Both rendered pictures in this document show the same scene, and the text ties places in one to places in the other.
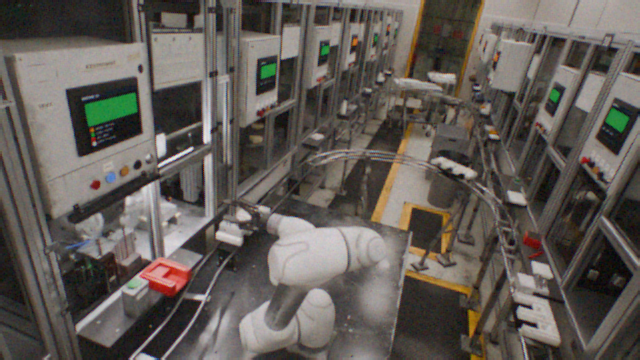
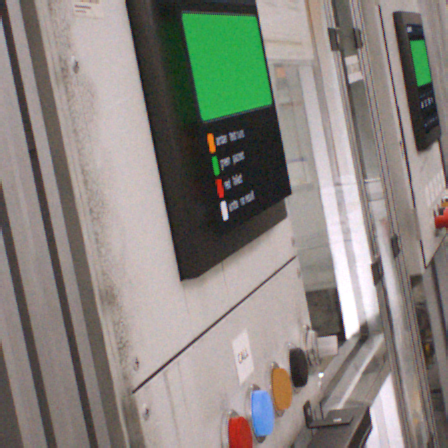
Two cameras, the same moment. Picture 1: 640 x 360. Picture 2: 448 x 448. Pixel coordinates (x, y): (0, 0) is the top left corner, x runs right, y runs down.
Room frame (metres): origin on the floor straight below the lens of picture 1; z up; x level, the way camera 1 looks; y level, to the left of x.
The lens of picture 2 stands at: (0.21, 0.67, 1.63)
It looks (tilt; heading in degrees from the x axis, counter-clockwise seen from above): 6 degrees down; 1
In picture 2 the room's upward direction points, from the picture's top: 11 degrees counter-clockwise
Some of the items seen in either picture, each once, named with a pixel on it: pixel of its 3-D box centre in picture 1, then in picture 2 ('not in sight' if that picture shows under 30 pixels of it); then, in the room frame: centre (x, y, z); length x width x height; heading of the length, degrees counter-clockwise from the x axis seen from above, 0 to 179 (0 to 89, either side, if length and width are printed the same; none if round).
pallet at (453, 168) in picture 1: (452, 170); not in sight; (2.93, -1.15, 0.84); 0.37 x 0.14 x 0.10; 43
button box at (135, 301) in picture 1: (134, 295); not in sight; (0.97, 0.62, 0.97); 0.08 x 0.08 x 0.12; 75
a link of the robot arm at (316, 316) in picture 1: (313, 315); not in sight; (1.11, -0.06, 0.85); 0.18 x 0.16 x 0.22; 117
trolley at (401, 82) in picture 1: (413, 105); not in sight; (6.69, -1.56, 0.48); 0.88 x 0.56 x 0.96; 93
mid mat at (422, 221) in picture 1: (425, 228); not in sight; (3.25, -1.19, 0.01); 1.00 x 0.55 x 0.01; 165
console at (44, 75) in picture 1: (74, 117); (43, 178); (1.08, 0.80, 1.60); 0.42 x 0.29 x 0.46; 165
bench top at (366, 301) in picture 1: (302, 278); not in sight; (1.53, 0.01, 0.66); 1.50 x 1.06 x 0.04; 165
